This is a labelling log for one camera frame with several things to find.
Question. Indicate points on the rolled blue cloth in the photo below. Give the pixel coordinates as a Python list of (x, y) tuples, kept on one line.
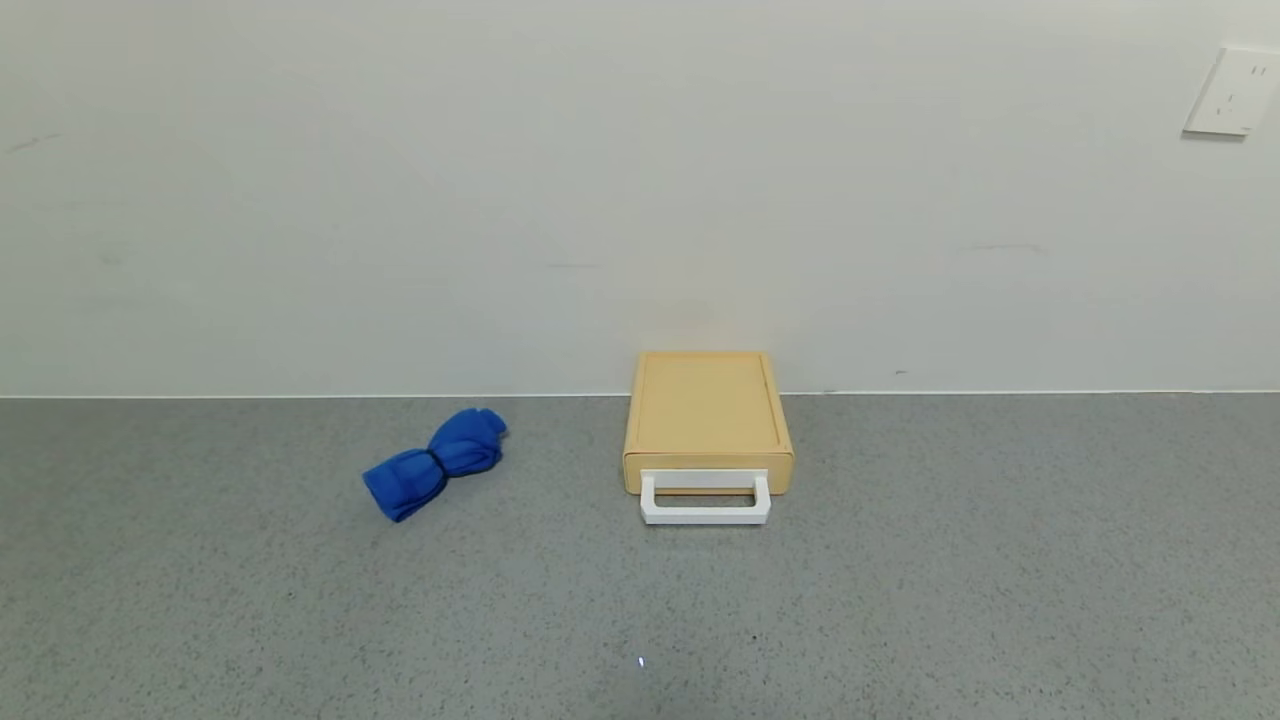
[(405, 485)]

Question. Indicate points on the yellow drawer cabinet case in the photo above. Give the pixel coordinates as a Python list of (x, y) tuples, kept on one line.
[(705, 405)]

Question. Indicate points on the white wall socket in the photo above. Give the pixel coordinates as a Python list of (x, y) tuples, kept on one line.
[(1232, 92)]

